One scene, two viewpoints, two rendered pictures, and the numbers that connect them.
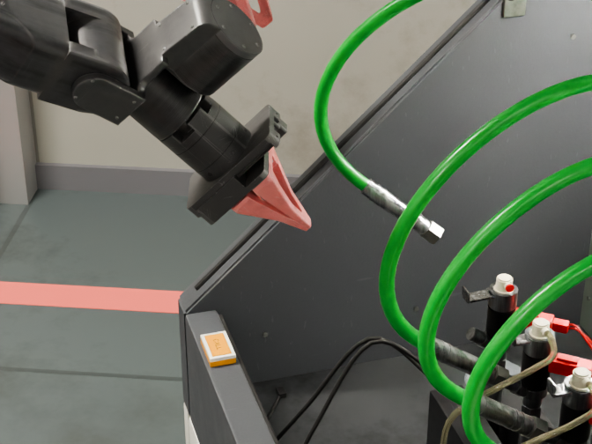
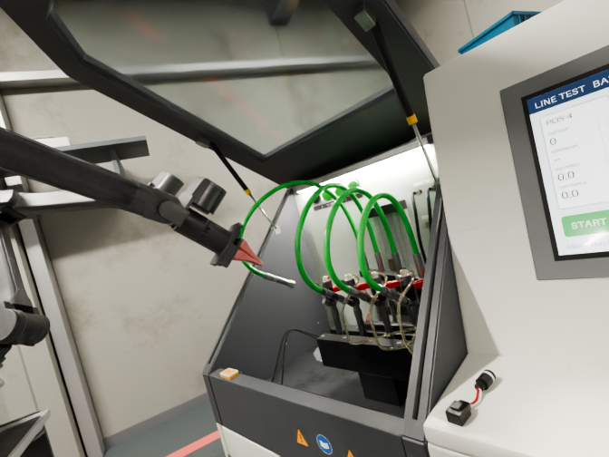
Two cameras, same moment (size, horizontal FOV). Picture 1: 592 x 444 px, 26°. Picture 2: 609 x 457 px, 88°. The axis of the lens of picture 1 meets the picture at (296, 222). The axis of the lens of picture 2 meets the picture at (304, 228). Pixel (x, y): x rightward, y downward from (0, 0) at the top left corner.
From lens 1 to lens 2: 63 cm
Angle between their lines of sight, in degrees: 39
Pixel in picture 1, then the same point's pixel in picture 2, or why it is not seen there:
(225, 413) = (246, 386)
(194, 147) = (212, 235)
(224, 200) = (230, 254)
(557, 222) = (313, 298)
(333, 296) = (258, 347)
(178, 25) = (194, 185)
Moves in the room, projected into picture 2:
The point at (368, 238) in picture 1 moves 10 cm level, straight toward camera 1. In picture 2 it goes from (263, 320) to (272, 325)
